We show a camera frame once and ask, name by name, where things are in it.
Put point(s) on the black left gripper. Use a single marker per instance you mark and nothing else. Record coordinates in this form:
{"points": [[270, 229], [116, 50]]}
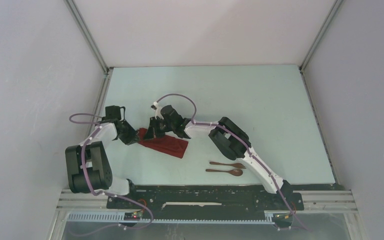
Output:
{"points": [[132, 138]]}

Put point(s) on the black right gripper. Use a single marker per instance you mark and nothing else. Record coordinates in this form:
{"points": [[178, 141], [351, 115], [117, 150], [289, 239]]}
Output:
{"points": [[153, 132]]}

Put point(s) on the red cloth napkin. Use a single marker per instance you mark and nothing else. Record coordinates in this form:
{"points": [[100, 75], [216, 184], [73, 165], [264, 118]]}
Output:
{"points": [[169, 145]]}

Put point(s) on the brown wooden spoon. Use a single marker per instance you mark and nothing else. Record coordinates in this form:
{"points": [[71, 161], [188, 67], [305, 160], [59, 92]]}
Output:
{"points": [[234, 172]]}

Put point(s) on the brown wooden fork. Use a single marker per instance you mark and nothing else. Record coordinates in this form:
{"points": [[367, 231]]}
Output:
{"points": [[236, 165]]}

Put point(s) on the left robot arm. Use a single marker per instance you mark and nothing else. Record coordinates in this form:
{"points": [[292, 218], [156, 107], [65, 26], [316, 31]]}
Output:
{"points": [[87, 163]]}

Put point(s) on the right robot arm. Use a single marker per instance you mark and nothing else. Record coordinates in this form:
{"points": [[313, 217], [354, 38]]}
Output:
{"points": [[234, 144]]}

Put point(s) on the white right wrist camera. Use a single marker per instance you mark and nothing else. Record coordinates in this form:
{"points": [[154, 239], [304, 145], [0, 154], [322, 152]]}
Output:
{"points": [[157, 110]]}

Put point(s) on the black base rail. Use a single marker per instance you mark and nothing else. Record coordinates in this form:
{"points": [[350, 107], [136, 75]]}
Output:
{"points": [[207, 204]]}

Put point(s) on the left aluminium frame post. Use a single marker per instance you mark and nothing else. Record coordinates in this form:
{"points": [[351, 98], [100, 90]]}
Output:
{"points": [[82, 25]]}

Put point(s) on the aluminium frame post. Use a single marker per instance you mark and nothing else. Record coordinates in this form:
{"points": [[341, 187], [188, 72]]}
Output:
{"points": [[335, 8], [82, 25]]}

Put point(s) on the right aluminium frame post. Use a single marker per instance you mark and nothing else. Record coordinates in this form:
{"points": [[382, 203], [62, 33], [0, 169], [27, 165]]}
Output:
{"points": [[335, 8]]}

